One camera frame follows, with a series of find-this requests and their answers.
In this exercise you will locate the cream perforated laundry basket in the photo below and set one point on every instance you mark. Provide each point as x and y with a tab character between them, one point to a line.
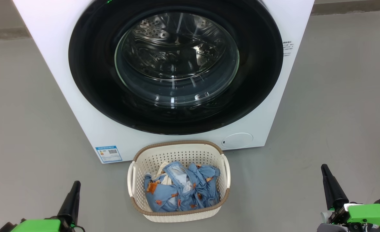
177	153

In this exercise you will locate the round white filter cover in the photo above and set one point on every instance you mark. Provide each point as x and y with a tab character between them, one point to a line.
238	140

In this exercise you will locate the blue garment with orange prints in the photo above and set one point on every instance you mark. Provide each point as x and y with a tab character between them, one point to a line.
196	190

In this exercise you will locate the small printed text label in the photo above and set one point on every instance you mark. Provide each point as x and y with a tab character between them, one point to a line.
288	48

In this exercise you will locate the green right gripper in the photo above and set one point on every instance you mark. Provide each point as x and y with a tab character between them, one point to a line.
370	214

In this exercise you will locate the round black glass washer door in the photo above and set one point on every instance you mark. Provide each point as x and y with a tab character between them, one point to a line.
90	71

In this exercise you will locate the blue energy label sticker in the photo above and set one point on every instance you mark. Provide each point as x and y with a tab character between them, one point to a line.
108	154

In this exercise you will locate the white front-load washing machine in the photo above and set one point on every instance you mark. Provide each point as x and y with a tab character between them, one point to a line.
48	64

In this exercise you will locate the stainless steel washing machine drum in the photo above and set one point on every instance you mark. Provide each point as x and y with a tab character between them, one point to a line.
154	29

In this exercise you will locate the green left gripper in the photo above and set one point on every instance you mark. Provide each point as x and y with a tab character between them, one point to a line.
35	226

